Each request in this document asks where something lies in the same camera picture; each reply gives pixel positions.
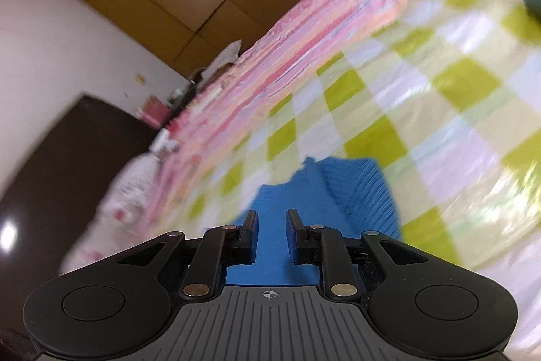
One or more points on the pink plastic bin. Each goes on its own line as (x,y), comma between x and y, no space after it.
(153,112)

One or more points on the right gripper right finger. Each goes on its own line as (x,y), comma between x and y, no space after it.
(324,247)

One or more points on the blue striped knit sweater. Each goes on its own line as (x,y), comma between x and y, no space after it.
(350,195)

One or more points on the grey pillow with pink dots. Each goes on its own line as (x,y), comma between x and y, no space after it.
(120,216)

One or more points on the pink striped bed cover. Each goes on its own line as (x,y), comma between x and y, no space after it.
(244,130)

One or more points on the dark wooden headboard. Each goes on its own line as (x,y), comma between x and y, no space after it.
(54,195)

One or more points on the grey cloth on nightstand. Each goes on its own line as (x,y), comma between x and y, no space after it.
(228,55)

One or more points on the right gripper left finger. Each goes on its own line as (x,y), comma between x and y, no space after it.
(208,258)

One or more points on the white paper on bed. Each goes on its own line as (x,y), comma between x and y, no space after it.
(163,141)

